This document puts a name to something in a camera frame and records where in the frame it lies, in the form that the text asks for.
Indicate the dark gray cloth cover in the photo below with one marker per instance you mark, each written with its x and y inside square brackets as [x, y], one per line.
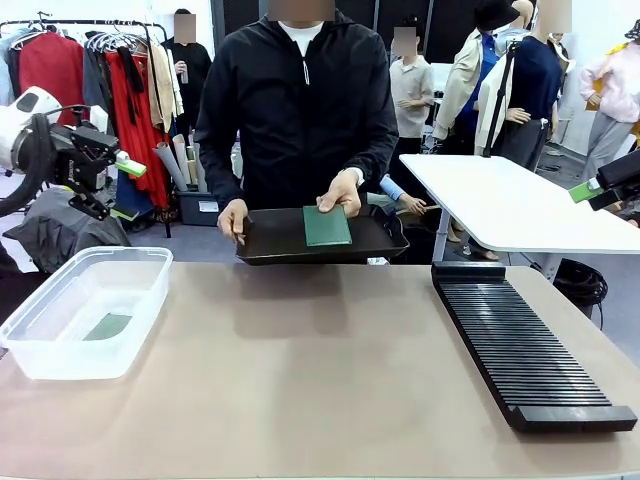
[65, 235]

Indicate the mannequin in beige coat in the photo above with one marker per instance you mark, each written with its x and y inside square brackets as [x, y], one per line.
[465, 85]

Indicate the beige hanging garment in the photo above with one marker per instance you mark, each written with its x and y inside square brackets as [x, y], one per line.
[162, 90]

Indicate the gray hanging jacket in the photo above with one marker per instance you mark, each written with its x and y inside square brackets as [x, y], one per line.
[95, 80]

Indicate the white side table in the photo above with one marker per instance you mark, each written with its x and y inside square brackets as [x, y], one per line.
[500, 200]

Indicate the green PCB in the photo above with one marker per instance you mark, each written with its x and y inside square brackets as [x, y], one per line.
[327, 227]
[107, 327]

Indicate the person's right hand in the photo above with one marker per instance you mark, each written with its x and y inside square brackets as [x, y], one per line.
[232, 220]

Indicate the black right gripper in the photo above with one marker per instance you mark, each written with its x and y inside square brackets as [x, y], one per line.
[622, 172]

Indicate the red hanging dress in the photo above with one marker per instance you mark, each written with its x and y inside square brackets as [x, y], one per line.
[140, 150]

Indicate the beige paper roll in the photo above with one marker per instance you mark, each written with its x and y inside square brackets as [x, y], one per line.
[181, 157]

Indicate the person's left hand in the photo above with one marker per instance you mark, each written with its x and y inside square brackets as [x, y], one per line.
[345, 187]

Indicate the bystander in black clothes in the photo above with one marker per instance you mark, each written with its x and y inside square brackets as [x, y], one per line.
[192, 65]

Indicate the black bucket hat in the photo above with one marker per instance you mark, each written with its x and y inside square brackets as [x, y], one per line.
[495, 15]

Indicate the person's right forearm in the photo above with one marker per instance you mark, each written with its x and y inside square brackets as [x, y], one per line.
[220, 170]

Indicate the tall gray paper roll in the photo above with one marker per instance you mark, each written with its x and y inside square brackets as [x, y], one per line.
[200, 170]

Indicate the bystander in beige shirt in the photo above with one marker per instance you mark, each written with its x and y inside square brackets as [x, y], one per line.
[411, 95]

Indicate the black plastic tray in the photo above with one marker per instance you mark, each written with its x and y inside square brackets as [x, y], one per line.
[280, 240]

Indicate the black slotted PCB rack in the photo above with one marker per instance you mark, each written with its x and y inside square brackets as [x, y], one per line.
[530, 350]

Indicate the person in black jacket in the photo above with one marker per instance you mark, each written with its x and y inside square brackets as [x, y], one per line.
[300, 125]

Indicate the person's left forearm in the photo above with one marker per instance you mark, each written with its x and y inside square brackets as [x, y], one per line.
[375, 155]

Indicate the mannequin in navy sweater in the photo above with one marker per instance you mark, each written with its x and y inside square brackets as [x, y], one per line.
[535, 80]

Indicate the red hanging coat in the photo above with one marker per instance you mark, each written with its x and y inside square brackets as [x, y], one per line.
[55, 70]

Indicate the black metal clothes rack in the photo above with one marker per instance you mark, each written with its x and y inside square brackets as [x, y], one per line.
[90, 22]

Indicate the mannequin in pink jacket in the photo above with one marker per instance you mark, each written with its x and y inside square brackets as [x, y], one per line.
[617, 90]

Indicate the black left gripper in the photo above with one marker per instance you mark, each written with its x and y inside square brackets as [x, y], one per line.
[82, 160]

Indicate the black hanging scarf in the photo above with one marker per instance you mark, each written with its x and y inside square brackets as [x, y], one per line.
[131, 85]

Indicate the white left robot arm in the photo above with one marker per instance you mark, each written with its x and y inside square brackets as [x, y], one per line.
[25, 125]

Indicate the clear plastic storage box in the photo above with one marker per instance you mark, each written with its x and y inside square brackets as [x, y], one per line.
[60, 360]

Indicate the gray storage bin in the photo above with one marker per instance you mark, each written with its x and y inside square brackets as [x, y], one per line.
[197, 207]

